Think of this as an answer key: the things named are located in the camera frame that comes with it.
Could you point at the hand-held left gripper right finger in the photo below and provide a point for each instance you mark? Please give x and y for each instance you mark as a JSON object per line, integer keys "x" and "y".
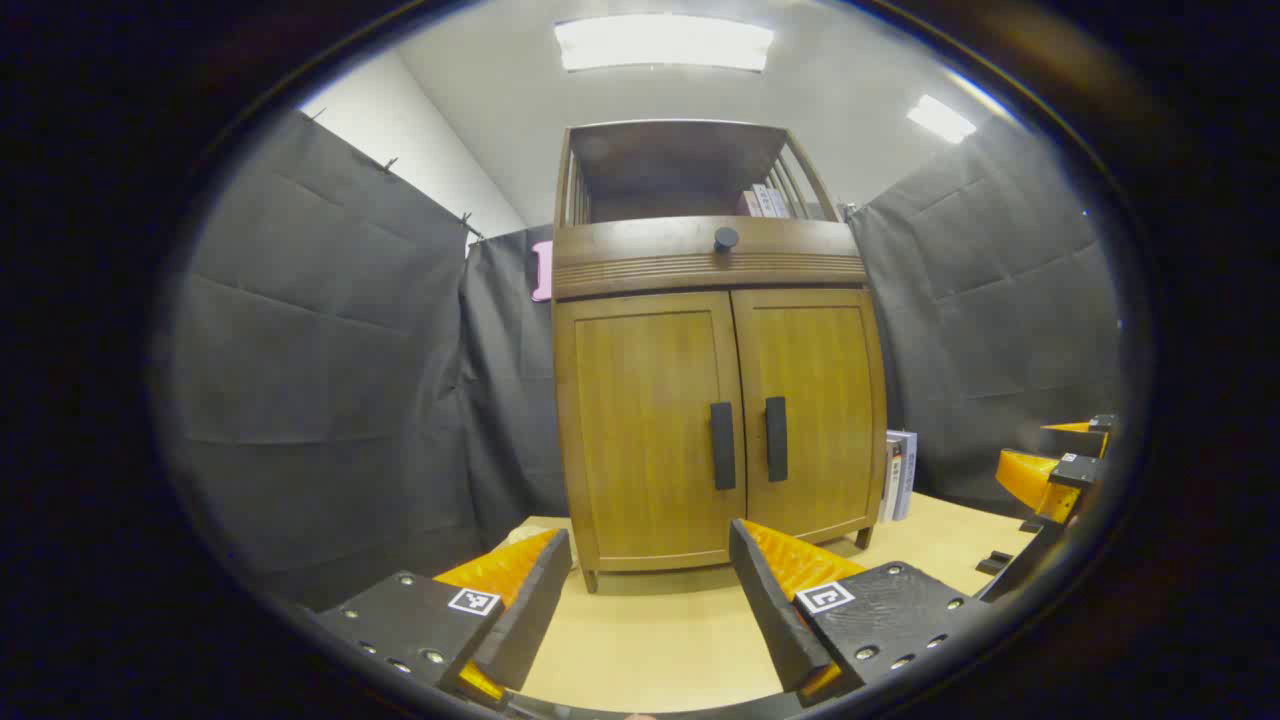
{"x": 768, "y": 605}

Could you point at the white-spined upright book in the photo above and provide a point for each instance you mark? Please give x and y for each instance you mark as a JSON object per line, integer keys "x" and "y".
{"x": 889, "y": 480}

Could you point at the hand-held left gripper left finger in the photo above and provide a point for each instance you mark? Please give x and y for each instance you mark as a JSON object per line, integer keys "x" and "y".
{"x": 535, "y": 605}

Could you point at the black round drawer knob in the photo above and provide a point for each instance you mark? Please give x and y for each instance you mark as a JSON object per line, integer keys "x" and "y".
{"x": 726, "y": 238}

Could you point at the beige plush toy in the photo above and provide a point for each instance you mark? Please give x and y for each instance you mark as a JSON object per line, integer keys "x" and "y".
{"x": 522, "y": 535}

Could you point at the tan book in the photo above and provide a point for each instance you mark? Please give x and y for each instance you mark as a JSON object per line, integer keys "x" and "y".
{"x": 750, "y": 204}

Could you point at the wooden cabinet drawer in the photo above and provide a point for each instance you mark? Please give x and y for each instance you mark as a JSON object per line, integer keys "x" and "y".
{"x": 620, "y": 255}

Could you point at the wooden double-door shoe cabinet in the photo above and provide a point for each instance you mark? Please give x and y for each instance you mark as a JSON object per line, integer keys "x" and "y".
{"x": 660, "y": 160}

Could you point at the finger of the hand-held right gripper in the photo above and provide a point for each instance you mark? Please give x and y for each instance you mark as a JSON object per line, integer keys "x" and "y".
{"x": 1030, "y": 475}
{"x": 1085, "y": 432}

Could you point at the wooden cabinet door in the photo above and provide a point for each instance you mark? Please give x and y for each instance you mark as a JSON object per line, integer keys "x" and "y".
{"x": 640, "y": 430}
{"x": 825, "y": 410}

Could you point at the black backdrop cloth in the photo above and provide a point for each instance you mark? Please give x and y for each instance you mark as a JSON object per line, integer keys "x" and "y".
{"x": 320, "y": 350}

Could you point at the large ceiling light panel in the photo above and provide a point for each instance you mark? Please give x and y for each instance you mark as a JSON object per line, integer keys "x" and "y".
{"x": 665, "y": 45}

